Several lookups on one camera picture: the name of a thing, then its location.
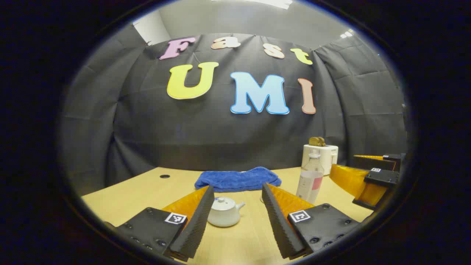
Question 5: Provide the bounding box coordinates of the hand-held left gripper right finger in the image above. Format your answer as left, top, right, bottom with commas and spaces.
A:
261, 183, 361, 260

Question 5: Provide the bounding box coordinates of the white teacup lid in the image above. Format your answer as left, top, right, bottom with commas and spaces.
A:
212, 197, 233, 211

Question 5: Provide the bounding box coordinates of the clear water bottle red label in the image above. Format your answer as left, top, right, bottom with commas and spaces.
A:
295, 150, 325, 205

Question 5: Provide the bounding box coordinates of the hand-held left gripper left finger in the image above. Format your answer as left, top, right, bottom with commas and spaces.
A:
104, 185, 215, 262

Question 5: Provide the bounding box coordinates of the white toaster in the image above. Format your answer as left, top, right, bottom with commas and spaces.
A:
302, 144, 339, 176

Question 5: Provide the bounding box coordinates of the white teacup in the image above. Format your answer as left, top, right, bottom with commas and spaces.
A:
208, 197, 245, 227

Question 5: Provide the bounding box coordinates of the black backdrop cloth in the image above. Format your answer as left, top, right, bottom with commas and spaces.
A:
59, 24, 409, 195

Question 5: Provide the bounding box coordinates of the blue towel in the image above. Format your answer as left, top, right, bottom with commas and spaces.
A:
194, 167, 282, 193

